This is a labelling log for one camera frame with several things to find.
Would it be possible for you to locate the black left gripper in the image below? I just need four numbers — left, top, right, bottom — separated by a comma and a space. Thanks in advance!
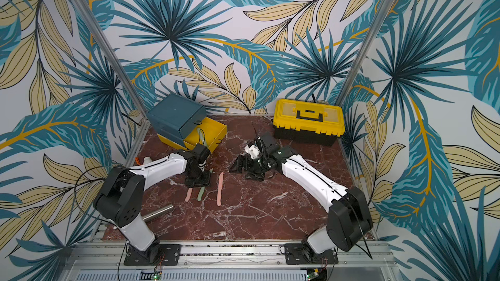
185, 167, 213, 189

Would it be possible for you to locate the yellow drawer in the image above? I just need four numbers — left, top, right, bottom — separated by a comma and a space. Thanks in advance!
158, 117, 227, 154

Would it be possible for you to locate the green fruit knife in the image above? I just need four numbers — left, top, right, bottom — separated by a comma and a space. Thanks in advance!
197, 186, 206, 202

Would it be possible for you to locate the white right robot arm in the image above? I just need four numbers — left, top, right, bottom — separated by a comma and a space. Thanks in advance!
229, 133, 374, 263

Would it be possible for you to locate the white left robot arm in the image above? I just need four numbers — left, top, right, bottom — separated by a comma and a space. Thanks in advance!
93, 144, 211, 264

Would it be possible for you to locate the pink fruit knife left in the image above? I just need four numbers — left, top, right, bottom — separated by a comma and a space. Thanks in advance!
184, 188, 193, 202

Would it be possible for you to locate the pink fruit knife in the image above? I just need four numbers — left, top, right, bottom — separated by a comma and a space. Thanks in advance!
184, 188, 193, 202
216, 172, 224, 206

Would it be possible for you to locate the pink fruit knife middle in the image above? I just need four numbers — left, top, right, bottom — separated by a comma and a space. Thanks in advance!
216, 172, 224, 206

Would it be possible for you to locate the teal drawer cabinet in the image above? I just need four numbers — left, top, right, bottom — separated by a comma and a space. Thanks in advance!
147, 94, 207, 146

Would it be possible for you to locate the white orange small valve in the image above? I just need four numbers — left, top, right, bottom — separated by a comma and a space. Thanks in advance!
135, 157, 153, 166

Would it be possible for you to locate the silver metal cylinder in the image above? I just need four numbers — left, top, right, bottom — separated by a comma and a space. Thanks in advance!
142, 204, 174, 222

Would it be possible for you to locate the yellow black toolbox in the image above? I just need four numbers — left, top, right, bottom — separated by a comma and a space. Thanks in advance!
273, 99, 346, 146

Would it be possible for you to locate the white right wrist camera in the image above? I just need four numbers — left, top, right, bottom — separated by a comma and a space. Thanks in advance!
244, 144, 261, 160

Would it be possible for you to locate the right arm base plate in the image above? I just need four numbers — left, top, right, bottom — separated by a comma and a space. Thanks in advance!
281, 243, 339, 265

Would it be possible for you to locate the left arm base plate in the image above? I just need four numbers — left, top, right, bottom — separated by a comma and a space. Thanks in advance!
124, 244, 182, 267

